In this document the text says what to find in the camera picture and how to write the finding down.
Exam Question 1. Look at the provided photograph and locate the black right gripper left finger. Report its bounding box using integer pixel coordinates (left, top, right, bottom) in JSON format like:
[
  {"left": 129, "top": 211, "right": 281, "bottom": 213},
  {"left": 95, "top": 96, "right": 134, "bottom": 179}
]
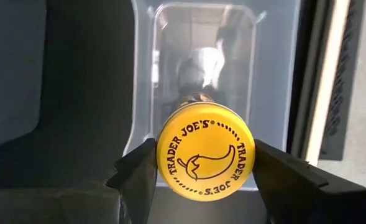
[{"left": 0, "top": 138, "right": 158, "bottom": 224}]

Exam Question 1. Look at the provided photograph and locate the yellow-lid spice jar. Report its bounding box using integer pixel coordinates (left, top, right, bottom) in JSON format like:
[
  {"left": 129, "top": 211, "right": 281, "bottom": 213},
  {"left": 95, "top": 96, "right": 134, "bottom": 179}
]
[{"left": 155, "top": 91, "right": 257, "bottom": 202}]

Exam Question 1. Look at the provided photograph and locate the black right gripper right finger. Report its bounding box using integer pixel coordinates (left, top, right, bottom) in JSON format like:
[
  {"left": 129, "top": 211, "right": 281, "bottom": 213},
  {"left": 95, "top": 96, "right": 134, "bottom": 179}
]
[{"left": 252, "top": 139, "right": 366, "bottom": 224}]

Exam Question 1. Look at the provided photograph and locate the clear plastic bin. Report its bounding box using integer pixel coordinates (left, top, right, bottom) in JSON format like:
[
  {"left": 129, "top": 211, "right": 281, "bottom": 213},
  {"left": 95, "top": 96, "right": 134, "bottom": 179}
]
[{"left": 122, "top": 0, "right": 302, "bottom": 191}]

